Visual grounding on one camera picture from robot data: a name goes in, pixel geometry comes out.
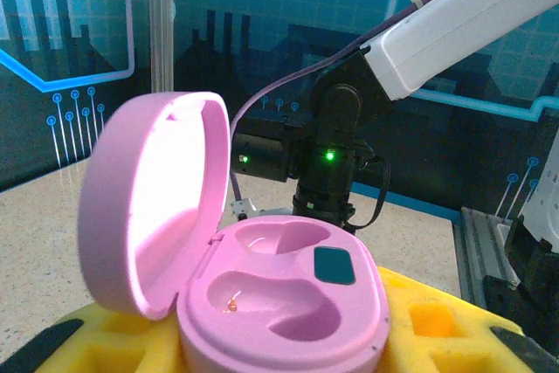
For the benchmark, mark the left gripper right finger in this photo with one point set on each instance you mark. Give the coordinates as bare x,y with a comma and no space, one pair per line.
436,325

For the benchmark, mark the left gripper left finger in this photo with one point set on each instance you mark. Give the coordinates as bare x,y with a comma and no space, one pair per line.
109,347

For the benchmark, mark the pinkish purple charging case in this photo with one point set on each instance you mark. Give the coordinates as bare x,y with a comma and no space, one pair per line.
284,303

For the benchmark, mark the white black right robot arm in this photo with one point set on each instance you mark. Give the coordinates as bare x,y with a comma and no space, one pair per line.
458,10

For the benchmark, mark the aluminium side rail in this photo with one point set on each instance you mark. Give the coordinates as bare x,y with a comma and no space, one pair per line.
480,250

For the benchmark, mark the aluminium frame post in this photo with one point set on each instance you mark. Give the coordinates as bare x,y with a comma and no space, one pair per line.
161,19

